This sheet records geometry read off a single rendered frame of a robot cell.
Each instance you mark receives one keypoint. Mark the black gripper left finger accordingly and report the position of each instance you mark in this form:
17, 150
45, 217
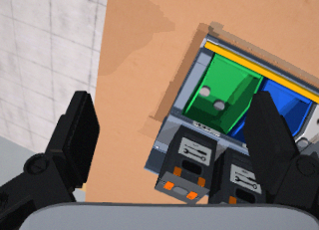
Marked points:
67, 158

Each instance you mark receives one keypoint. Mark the yellow bar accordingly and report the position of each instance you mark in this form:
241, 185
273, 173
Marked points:
261, 70

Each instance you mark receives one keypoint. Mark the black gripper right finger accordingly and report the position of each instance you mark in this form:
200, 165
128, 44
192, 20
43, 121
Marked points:
291, 178

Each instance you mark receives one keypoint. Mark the olive green case with orange latches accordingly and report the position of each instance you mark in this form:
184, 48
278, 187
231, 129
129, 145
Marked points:
267, 195

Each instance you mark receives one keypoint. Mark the green open bin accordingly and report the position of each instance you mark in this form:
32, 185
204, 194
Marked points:
228, 81

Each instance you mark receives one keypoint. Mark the dark grey case with orange latches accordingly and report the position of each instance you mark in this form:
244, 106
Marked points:
187, 168
233, 180

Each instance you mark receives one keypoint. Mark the grey metal shelf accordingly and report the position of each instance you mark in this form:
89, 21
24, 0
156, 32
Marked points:
171, 124

